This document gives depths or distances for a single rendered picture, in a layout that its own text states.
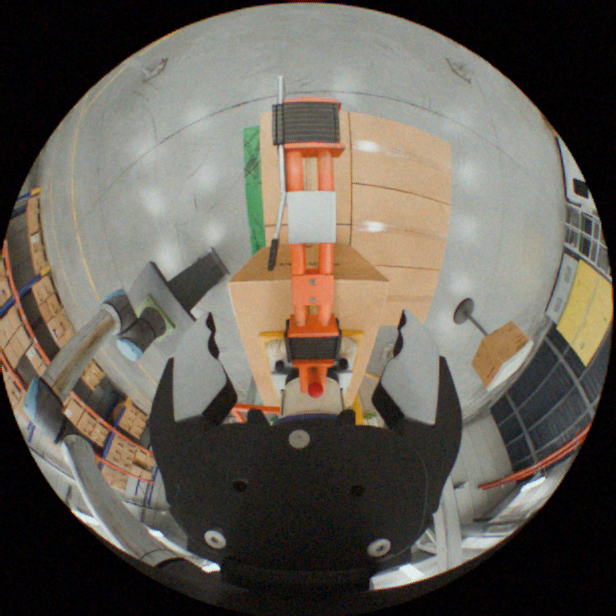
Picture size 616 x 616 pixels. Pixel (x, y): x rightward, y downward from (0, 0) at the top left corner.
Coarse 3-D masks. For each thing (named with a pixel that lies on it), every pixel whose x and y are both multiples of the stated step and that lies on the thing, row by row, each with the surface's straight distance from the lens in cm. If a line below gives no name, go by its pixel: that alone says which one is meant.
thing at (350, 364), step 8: (344, 336) 49; (352, 336) 49; (360, 336) 50; (360, 344) 52; (344, 360) 53; (352, 360) 55; (328, 368) 57; (336, 368) 57; (344, 368) 54; (352, 368) 59; (352, 376) 63; (344, 392) 70
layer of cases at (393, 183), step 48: (384, 144) 98; (432, 144) 116; (336, 192) 85; (384, 192) 92; (432, 192) 108; (288, 240) 85; (336, 240) 86; (384, 240) 93; (432, 240) 109; (432, 288) 121
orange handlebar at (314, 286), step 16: (288, 160) 25; (320, 160) 25; (288, 176) 25; (320, 176) 25; (304, 256) 25; (320, 256) 25; (304, 272) 26; (320, 272) 26; (304, 288) 26; (320, 288) 26; (304, 304) 27; (320, 304) 27; (304, 320) 30; (320, 320) 30; (304, 368) 38; (320, 368) 38; (304, 384) 43; (240, 416) 67
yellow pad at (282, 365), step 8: (264, 336) 49; (272, 336) 48; (280, 336) 48; (264, 344) 50; (264, 352) 53; (264, 360) 56; (280, 360) 53; (272, 368) 57; (280, 368) 53; (288, 368) 56; (296, 368) 57; (272, 384) 65; (280, 392) 68
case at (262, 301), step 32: (256, 256) 65; (288, 256) 61; (352, 256) 64; (256, 288) 43; (288, 288) 42; (352, 288) 43; (384, 288) 46; (256, 320) 48; (352, 320) 48; (256, 352) 56; (256, 384) 71; (352, 384) 71
